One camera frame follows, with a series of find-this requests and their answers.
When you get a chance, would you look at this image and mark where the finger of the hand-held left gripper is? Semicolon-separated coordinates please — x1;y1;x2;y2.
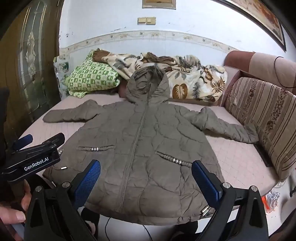
15;133;65;154
11;134;33;151

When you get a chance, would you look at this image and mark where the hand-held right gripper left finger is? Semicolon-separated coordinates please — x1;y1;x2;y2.
24;159;101;241

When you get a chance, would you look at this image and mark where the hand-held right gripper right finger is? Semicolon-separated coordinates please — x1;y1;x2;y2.
191;160;270;241

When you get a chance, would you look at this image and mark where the olive quilted hooded jacket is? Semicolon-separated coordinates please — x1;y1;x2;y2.
43;65;259;226

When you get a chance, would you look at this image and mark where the person's left hand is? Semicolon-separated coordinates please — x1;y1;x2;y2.
0;181;31;241

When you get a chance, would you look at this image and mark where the pink quilted mattress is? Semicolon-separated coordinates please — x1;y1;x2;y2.
17;90;278;232

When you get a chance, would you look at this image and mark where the white orange floor object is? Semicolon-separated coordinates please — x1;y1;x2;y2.
262;188;281;215

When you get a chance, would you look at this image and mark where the printed plastic bag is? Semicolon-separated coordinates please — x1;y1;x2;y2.
54;54;70;100

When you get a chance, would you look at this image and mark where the green checked quilt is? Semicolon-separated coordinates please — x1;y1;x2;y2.
65;49;122;98

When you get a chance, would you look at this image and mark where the wooden stained glass door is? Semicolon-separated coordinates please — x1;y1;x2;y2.
0;0;65;149

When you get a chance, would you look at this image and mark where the striped floral sofa cushion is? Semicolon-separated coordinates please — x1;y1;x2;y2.
225;76;296;183

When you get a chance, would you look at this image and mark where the brown cloth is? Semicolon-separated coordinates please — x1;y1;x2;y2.
92;48;109;62

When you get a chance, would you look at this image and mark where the leaf print blanket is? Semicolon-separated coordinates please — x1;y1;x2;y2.
102;52;228;102

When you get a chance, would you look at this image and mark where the pink brown sofa armrest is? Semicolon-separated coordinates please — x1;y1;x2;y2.
222;50;296;107

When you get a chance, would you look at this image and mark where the small framed picture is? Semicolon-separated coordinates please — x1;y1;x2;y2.
142;0;176;9

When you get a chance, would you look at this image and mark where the large framed picture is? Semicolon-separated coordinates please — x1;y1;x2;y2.
224;0;287;52

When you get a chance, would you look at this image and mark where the thin black cable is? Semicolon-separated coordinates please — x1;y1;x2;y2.
105;217;153;241

